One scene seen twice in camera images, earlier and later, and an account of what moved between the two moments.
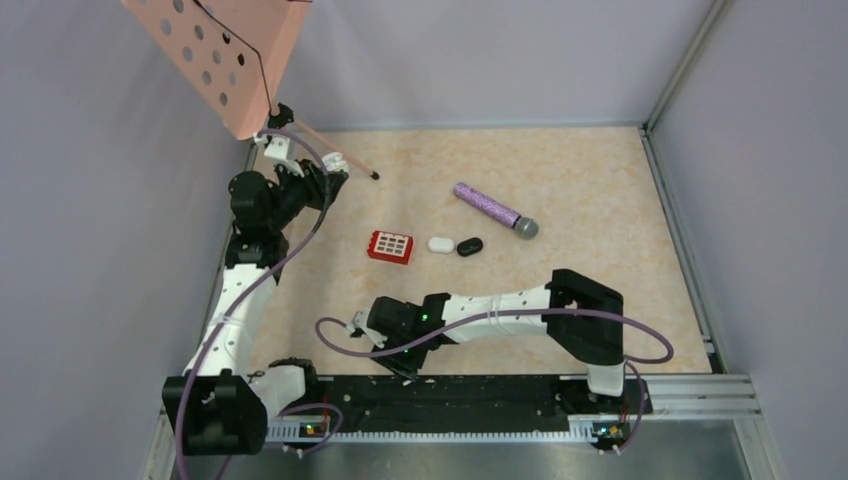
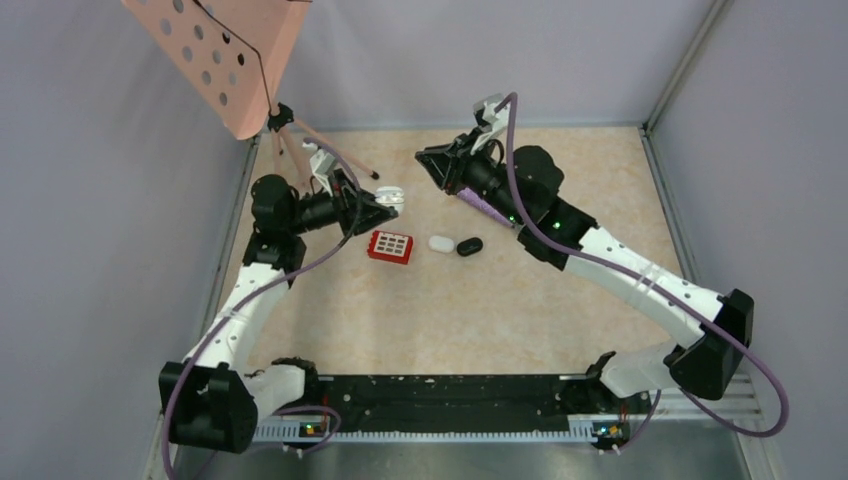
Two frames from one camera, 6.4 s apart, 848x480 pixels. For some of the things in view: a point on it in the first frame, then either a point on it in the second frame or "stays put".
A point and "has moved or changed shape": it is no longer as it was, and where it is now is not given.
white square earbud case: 334,162 has moved or changed shape
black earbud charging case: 469,246 stays put
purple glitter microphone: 526,227 stays put
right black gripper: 406,367 → 450,164
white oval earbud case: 441,245 stays put
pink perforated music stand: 233,54 stays put
